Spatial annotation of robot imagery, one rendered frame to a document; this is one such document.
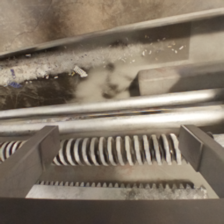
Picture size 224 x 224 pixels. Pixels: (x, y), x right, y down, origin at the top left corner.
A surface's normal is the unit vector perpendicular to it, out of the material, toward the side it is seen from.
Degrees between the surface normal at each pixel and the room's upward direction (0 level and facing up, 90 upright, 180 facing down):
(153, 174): 90
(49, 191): 90
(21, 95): 0
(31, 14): 0
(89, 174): 90
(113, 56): 0
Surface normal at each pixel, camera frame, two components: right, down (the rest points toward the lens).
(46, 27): -0.13, 0.63
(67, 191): -0.21, -0.77
